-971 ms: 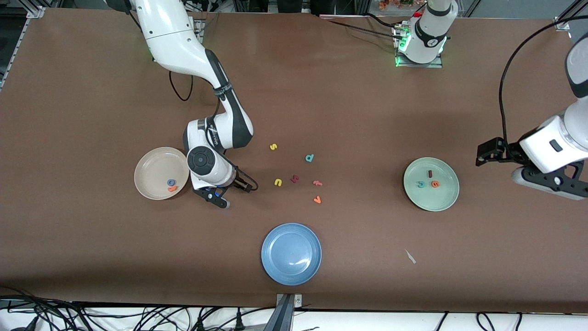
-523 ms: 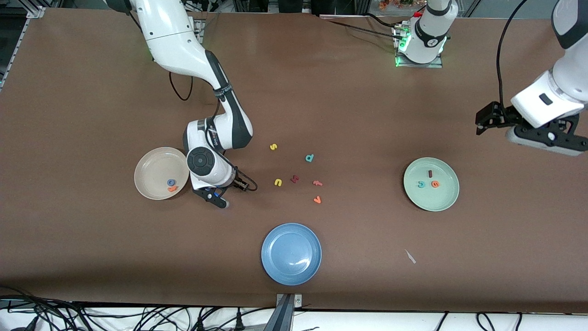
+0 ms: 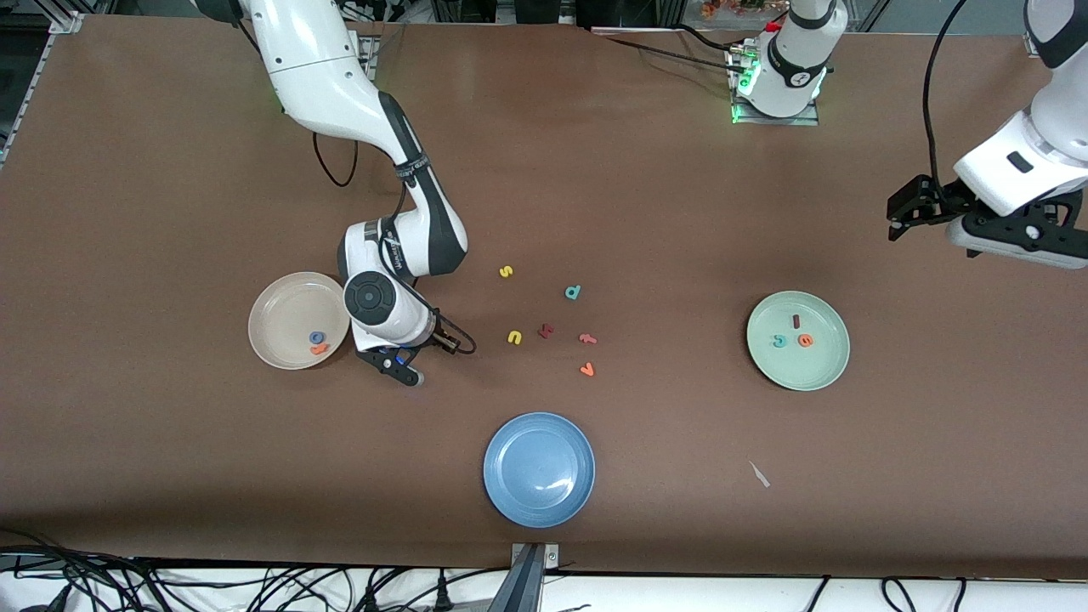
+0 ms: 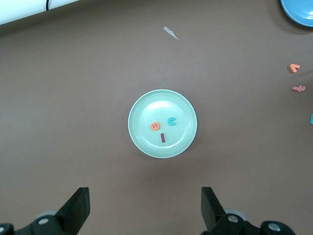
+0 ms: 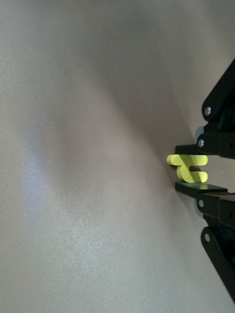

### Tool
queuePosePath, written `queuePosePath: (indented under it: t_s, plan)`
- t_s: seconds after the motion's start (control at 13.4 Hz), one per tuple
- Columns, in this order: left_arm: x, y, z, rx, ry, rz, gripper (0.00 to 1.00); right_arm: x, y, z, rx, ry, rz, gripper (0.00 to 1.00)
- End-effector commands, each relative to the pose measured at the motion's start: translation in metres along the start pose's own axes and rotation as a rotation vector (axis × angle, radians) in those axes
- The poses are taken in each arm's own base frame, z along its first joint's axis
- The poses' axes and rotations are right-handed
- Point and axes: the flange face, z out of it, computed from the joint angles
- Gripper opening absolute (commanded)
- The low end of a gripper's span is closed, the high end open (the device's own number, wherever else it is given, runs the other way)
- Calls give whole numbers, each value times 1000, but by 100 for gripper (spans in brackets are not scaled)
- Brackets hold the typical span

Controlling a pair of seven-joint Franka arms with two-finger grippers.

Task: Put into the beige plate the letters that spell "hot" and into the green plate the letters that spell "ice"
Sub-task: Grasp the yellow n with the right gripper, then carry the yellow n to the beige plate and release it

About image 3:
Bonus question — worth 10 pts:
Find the black base cable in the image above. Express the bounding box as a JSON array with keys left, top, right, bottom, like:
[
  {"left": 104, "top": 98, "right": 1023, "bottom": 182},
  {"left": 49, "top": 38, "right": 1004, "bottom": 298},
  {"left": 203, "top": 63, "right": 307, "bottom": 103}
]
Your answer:
[
  {"left": 592, "top": 36, "right": 739, "bottom": 69},
  {"left": 674, "top": 24, "right": 749, "bottom": 54}
]

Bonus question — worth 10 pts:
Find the aluminium frame profile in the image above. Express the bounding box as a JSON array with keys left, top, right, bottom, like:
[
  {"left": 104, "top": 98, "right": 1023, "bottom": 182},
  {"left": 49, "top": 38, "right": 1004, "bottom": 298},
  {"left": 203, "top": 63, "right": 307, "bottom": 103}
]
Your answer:
[{"left": 0, "top": 8, "right": 86, "bottom": 167}]

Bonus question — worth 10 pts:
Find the brown table cover sheet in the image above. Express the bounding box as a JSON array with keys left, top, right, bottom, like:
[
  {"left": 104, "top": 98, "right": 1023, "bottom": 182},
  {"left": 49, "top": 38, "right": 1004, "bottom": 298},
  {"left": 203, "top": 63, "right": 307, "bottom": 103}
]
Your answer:
[{"left": 0, "top": 15, "right": 1088, "bottom": 581}]

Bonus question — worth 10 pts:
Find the blue plate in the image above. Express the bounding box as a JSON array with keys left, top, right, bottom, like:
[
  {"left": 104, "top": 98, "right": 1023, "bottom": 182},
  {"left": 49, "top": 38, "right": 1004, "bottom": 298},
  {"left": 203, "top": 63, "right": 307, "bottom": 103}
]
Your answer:
[{"left": 483, "top": 412, "right": 596, "bottom": 529}]

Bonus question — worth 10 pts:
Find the beige brown plate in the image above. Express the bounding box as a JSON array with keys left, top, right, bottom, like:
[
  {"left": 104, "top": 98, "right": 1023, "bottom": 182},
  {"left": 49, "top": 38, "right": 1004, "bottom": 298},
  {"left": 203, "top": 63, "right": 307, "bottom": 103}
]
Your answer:
[{"left": 248, "top": 272, "right": 352, "bottom": 371}]

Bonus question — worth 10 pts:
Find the silver camera mount bracket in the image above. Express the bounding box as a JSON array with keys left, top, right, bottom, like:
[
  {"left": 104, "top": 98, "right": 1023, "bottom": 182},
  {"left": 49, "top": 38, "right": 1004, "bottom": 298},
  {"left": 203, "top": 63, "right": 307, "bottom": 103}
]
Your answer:
[{"left": 508, "top": 542, "right": 560, "bottom": 612}]

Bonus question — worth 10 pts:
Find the light green plate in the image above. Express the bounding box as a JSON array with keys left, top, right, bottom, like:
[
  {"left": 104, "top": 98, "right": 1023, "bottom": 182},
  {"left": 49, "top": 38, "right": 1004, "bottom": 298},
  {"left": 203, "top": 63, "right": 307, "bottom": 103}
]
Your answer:
[{"left": 746, "top": 291, "right": 851, "bottom": 392}]

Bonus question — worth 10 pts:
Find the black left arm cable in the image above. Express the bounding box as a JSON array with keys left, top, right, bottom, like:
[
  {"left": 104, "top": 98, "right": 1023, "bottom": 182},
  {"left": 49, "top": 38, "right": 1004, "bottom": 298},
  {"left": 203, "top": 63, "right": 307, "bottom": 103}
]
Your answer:
[{"left": 924, "top": 0, "right": 974, "bottom": 186}]

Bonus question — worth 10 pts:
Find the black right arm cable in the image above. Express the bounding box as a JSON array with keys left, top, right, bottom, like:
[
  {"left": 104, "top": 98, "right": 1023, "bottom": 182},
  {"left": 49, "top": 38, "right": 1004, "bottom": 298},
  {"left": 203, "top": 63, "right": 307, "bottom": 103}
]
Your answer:
[{"left": 313, "top": 127, "right": 478, "bottom": 357}]

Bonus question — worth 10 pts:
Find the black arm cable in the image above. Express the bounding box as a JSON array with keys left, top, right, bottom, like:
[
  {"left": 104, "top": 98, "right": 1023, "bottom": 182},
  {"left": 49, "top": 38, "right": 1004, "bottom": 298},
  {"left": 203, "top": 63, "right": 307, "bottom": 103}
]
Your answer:
[
  {"left": 924, "top": 0, "right": 974, "bottom": 186},
  {"left": 313, "top": 127, "right": 478, "bottom": 357}
]

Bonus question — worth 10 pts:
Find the silver metal box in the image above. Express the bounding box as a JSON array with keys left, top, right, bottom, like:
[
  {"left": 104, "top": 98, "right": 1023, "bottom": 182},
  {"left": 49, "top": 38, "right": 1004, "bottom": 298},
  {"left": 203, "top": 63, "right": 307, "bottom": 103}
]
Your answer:
[{"left": 496, "top": 0, "right": 621, "bottom": 26}]

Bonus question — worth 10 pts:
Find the orange dried flower bunch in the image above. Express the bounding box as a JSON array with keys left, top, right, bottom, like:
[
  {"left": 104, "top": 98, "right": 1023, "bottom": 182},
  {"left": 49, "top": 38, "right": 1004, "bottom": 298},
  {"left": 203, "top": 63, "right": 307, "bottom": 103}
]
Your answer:
[{"left": 701, "top": 0, "right": 791, "bottom": 20}]

